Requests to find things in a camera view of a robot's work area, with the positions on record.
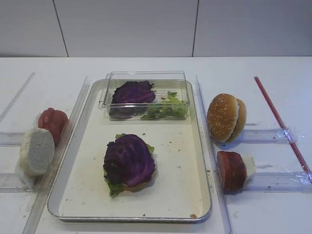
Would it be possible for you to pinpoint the purple cabbage leaf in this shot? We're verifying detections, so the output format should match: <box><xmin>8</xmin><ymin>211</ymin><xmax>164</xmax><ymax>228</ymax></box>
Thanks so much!
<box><xmin>103</xmin><ymin>134</ymin><xmax>156</xmax><ymax>187</ymax></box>
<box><xmin>109</xmin><ymin>80</ymin><xmax>156</xmax><ymax>119</ymax></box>

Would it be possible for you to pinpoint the bottom bun half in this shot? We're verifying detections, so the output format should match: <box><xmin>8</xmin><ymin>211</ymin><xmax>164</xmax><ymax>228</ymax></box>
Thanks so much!
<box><xmin>123</xmin><ymin>160</ymin><xmax>158</xmax><ymax>192</ymax></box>

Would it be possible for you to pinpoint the clear holder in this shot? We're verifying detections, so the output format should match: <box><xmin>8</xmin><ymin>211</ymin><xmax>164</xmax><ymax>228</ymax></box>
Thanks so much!
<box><xmin>242</xmin><ymin>172</ymin><xmax>312</xmax><ymax>193</ymax></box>
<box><xmin>0</xmin><ymin>173</ymin><xmax>41</xmax><ymax>193</ymax></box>
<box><xmin>235</xmin><ymin>127</ymin><xmax>305</xmax><ymax>144</ymax></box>
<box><xmin>0</xmin><ymin>132</ymin><xmax>24</xmax><ymax>147</ymax></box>

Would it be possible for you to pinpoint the clear far left rail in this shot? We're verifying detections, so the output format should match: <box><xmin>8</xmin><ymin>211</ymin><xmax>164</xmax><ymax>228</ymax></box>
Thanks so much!
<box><xmin>0</xmin><ymin>72</ymin><xmax>36</xmax><ymax>122</ymax></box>

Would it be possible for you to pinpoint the green lettuce on bun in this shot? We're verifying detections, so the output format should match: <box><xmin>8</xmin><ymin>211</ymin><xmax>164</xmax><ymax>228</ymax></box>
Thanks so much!
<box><xmin>103</xmin><ymin>133</ymin><xmax>156</xmax><ymax>197</ymax></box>

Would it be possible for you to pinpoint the red tomato slices left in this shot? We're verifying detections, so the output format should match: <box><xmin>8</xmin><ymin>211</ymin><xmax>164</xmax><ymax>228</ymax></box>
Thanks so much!
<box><xmin>38</xmin><ymin>108</ymin><xmax>68</xmax><ymax>146</ymax></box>

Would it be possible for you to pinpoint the clear upper left holder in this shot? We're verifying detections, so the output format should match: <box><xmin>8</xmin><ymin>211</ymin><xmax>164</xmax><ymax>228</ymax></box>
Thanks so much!
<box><xmin>0</xmin><ymin>132</ymin><xmax>24</xmax><ymax>147</ymax></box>

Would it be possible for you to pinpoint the green lettuce in container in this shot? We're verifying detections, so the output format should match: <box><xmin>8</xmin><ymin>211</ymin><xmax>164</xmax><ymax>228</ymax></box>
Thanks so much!
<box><xmin>140</xmin><ymin>91</ymin><xmax>188</xmax><ymax>120</ymax></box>

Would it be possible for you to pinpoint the red meat patty stack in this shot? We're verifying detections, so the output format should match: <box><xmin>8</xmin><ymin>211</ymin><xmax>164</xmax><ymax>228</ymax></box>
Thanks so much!
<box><xmin>217</xmin><ymin>151</ymin><xmax>247</xmax><ymax>193</ymax></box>

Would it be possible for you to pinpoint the clear rail right of tray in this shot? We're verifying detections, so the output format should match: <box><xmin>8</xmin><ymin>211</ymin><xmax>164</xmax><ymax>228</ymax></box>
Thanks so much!
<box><xmin>195</xmin><ymin>75</ymin><xmax>233</xmax><ymax>234</ymax></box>

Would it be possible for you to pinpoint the clear rail of tray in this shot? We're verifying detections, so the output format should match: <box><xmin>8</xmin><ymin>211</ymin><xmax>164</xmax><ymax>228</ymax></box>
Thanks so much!
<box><xmin>195</xmin><ymin>75</ymin><xmax>233</xmax><ymax>234</ymax></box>
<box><xmin>22</xmin><ymin>77</ymin><xmax>90</xmax><ymax>234</ymax></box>

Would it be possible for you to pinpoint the metal baking tray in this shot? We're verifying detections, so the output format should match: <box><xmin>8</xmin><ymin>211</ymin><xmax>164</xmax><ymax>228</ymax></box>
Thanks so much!
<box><xmin>47</xmin><ymin>80</ymin><xmax>212</xmax><ymax>223</ymax></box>

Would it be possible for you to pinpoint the clear upper right holder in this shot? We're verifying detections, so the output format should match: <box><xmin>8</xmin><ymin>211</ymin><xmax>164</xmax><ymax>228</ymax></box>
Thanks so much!
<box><xmin>235</xmin><ymin>127</ymin><xmax>305</xmax><ymax>144</ymax></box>

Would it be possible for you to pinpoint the white cheese piece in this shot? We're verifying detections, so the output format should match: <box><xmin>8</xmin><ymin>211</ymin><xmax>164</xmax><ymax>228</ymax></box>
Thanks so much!
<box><xmin>242</xmin><ymin>155</ymin><xmax>256</xmax><ymax>182</ymax></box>

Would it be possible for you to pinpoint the clear rail left of tray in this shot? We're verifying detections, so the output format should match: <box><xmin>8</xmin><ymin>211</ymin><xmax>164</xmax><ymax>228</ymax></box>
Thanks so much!
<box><xmin>22</xmin><ymin>77</ymin><xmax>90</xmax><ymax>234</ymax></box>

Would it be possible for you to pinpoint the red plastic strip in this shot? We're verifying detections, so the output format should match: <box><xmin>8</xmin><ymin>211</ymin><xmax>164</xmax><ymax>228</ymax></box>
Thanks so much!
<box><xmin>254</xmin><ymin>76</ymin><xmax>312</xmax><ymax>183</ymax></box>

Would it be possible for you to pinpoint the sesame top bun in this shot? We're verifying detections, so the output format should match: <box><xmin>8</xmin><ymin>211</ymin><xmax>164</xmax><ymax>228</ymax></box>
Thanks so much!
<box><xmin>207</xmin><ymin>94</ymin><xmax>239</xmax><ymax>142</ymax></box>

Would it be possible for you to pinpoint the purple cabbage leaf in container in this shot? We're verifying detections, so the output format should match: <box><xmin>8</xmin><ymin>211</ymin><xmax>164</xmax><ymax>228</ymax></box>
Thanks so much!
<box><xmin>109</xmin><ymin>80</ymin><xmax>156</xmax><ymax>119</ymax></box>

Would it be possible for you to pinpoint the white bread slice left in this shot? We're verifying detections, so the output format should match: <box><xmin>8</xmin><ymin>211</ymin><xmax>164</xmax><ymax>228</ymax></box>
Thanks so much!
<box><xmin>15</xmin><ymin>128</ymin><xmax>55</xmax><ymax>189</ymax></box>

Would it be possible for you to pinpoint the clear lower right holder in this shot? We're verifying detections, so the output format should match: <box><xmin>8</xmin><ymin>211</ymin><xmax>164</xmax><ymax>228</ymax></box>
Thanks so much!
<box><xmin>242</xmin><ymin>172</ymin><xmax>312</xmax><ymax>193</ymax></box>

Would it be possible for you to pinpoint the clear lower left holder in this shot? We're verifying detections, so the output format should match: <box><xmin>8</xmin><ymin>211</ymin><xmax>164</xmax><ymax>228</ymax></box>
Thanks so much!
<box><xmin>0</xmin><ymin>173</ymin><xmax>41</xmax><ymax>193</ymax></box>

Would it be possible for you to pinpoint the clear plastic container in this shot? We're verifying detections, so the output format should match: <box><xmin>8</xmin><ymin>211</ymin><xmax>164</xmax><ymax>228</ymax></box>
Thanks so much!
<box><xmin>98</xmin><ymin>71</ymin><xmax>190</xmax><ymax>120</ymax></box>

